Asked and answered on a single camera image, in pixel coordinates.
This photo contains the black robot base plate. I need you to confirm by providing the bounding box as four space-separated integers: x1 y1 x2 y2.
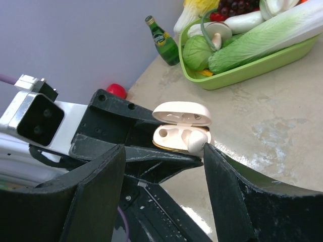
112 177 211 241

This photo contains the white radish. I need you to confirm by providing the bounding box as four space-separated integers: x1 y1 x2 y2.
187 11 265 37

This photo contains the white earbud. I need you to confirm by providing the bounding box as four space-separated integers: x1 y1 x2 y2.
187 131 208 157

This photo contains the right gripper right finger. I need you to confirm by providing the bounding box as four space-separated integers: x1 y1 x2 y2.
203 144 322 241

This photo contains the yellow napa cabbage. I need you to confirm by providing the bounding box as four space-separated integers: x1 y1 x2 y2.
173 0 220 34

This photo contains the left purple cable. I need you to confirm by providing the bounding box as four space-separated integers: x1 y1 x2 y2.
0 74 18 85

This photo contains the green lettuce head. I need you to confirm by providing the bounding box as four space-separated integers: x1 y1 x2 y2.
259 0 300 20

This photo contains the beige earbud charging case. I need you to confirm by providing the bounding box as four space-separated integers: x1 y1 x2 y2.
152 101 213 155

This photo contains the purple grapes bunch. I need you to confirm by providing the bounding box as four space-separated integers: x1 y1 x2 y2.
218 0 259 17

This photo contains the round green cabbage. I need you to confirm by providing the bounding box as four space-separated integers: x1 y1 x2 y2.
182 35 214 71

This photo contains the red chili pepper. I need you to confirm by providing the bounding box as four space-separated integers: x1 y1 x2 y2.
209 12 228 22

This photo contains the green glass bottle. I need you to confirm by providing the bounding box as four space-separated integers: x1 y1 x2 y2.
145 15 180 66

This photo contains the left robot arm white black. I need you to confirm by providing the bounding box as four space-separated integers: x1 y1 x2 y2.
1 89 202 185

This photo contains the red tomato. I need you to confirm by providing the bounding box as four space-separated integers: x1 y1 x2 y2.
106 83 127 99

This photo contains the green plastic basket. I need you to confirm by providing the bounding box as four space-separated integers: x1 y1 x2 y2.
179 19 322 90

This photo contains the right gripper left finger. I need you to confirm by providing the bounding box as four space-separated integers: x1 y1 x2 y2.
1 145 126 241

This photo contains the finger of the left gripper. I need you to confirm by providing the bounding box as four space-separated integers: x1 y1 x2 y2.
75 89 163 146
69 134 203 184

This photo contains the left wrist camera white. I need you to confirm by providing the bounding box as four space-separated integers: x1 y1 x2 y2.
1 74 87 155

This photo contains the beige mushroom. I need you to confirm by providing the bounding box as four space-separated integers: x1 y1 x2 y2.
204 22 233 51

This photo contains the long green napa cabbage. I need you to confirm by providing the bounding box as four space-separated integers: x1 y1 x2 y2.
208 1 322 74

